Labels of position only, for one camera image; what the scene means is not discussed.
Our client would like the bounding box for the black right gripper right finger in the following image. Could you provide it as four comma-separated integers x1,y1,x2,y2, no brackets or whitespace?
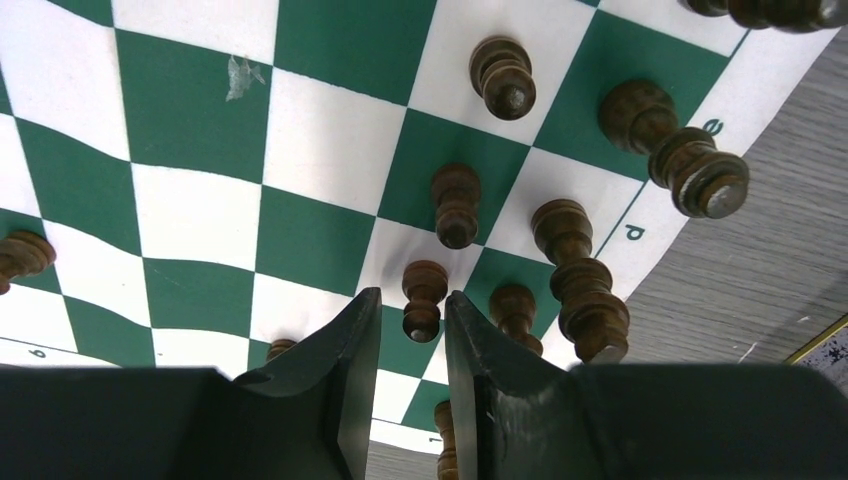
445,291,847,479

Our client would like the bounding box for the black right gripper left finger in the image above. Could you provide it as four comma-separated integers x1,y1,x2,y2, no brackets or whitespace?
1,287,382,479

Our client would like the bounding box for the dark chess pawn a3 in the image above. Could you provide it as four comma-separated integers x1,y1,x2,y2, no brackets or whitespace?
266,339,297,362

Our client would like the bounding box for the dark chess piece c3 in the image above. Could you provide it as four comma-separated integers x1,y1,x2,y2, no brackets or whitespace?
434,400,459,480

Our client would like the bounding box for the dark chess pawn b3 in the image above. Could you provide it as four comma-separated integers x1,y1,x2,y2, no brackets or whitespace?
402,260,448,343

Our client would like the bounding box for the dark chess pawn b5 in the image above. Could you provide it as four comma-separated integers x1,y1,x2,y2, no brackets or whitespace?
1,230,56,295

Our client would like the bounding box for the dark chess pawn c5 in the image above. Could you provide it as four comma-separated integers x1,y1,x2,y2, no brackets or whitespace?
469,35,536,121

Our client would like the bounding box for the dark chess piece c1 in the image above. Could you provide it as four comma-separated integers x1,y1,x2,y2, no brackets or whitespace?
489,284,543,357

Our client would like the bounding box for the dark chess piece d1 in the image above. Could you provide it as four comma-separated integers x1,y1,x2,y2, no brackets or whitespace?
531,199,630,364

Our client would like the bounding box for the dark chess pawn d3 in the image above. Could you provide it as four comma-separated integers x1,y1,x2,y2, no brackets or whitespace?
430,163,482,250

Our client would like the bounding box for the green white chess mat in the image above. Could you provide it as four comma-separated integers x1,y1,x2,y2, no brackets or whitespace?
1,1,835,453

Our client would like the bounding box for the dark chess piece e1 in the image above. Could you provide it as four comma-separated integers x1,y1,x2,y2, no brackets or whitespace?
598,79,750,219

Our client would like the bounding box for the dark chess piece f1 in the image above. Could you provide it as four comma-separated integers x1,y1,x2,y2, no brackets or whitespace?
681,0,847,34

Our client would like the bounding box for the gold metal tin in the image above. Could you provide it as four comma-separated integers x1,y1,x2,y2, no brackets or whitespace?
785,315,847,379

